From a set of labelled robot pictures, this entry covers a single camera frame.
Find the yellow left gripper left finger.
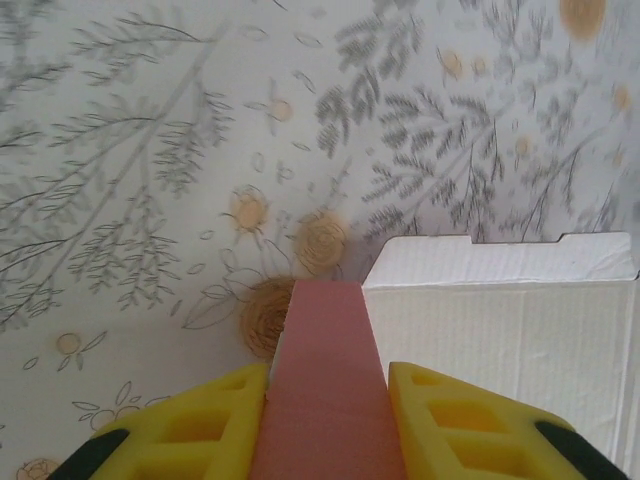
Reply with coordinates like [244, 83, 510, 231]
[57, 363, 271, 480]

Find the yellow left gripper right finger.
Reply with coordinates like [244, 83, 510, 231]
[388, 362, 629, 480]

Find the pink white paper box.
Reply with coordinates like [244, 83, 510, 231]
[252, 231, 640, 480]

